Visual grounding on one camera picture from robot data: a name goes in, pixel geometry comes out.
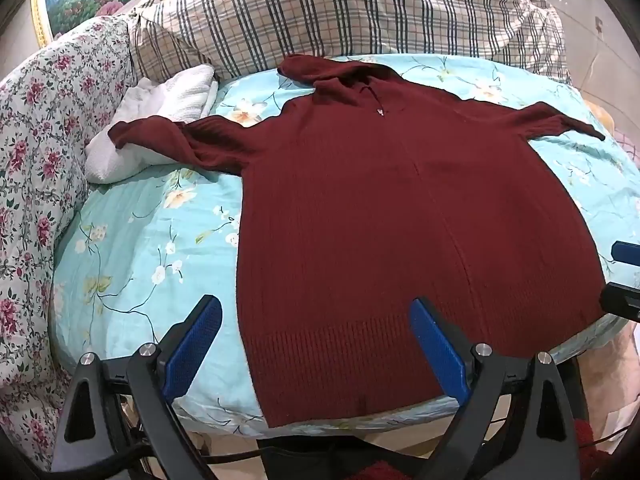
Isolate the plaid quilt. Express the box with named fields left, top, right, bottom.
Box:
left=129, top=0, right=571, bottom=86

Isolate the white towel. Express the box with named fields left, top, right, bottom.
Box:
left=85, top=63, right=221, bottom=184

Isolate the yellow cloth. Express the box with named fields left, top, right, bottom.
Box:
left=582, top=99, right=640, bottom=161

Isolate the dark red knit sweater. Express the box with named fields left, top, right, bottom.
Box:
left=107, top=54, right=608, bottom=428

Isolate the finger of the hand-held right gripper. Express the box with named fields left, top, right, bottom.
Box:
left=599, top=282, right=640, bottom=322
left=612, top=241, right=640, bottom=267

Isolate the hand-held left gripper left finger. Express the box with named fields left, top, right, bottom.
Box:
left=50, top=294, right=223, bottom=480

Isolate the light blue floral bedsheet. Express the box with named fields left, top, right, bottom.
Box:
left=50, top=52, right=640, bottom=436

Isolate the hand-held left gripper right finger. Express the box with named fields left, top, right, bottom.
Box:
left=409, top=297, right=583, bottom=480

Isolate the peach blanket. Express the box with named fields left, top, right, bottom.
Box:
left=575, top=317, right=640, bottom=413

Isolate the black cable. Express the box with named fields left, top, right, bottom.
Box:
left=90, top=437, right=281, bottom=480

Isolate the red fuzzy garment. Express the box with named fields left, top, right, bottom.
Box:
left=345, top=417, right=618, bottom=480

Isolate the pink floral quilt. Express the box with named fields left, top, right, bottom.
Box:
left=0, top=14, right=138, bottom=471

